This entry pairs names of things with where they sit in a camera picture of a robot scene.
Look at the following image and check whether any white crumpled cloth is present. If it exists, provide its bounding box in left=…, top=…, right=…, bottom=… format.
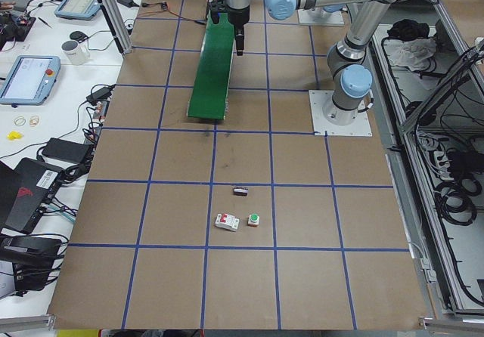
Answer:
left=389, top=39, right=437, bottom=71

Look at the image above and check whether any upper teach pendant tablet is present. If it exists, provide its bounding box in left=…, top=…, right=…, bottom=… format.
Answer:
left=54, top=0, right=101, bottom=20

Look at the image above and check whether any red black wire pair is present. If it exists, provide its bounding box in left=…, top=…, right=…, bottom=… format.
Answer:
left=140, top=2, right=207, bottom=26

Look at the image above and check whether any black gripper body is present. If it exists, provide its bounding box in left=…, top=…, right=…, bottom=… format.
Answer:
left=227, top=6, right=249, bottom=27

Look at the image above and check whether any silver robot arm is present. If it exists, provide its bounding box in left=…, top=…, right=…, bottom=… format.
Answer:
left=222, top=0, right=404, bottom=125

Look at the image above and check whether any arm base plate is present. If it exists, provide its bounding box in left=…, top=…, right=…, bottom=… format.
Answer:
left=297, top=6, right=344, bottom=26
left=309, top=90, right=372, bottom=137

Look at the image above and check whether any white mug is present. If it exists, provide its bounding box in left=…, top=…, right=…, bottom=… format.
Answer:
left=61, top=40, right=90, bottom=65

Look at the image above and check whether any black device on stand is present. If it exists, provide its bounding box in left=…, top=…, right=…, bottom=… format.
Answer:
left=1, top=234, right=67, bottom=296

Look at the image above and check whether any dark brown cylindrical capacitor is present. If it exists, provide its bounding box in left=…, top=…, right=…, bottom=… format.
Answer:
left=233, top=187, right=249, bottom=196

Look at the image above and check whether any green conveyor belt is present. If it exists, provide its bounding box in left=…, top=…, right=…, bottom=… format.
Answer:
left=187, top=6, right=234, bottom=120

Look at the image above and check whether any white red circuit breaker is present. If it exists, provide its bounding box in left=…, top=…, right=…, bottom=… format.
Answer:
left=215, top=213, right=240, bottom=232

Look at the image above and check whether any lower teach pendant tablet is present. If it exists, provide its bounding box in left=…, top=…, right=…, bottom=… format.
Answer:
left=1, top=55, right=61, bottom=106

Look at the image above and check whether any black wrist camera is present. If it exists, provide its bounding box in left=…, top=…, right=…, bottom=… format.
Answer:
left=209, top=0, right=226, bottom=25

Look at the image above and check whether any black laptop with red logo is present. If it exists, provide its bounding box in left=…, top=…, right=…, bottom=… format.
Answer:
left=1, top=157, right=64, bottom=234

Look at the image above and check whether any aluminium frame post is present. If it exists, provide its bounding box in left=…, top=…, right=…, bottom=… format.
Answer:
left=97, top=0, right=132, bottom=56

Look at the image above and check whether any green push button switch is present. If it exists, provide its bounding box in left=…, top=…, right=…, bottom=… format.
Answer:
left=247, top=213, right=260, bottom=227

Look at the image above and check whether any black power adapter brick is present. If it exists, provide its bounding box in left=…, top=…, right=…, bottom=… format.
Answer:
left=41, top=138, right=93, bottom=164

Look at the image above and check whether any yellow small object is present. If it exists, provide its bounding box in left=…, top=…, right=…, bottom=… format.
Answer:
left=7, top=131, right=23, bottom=141

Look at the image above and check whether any teach pendant tablet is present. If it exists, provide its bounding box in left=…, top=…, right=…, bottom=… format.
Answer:
left=54, top=0, right=101, bottom=20
left=1, top=55, right=61, bottom=106

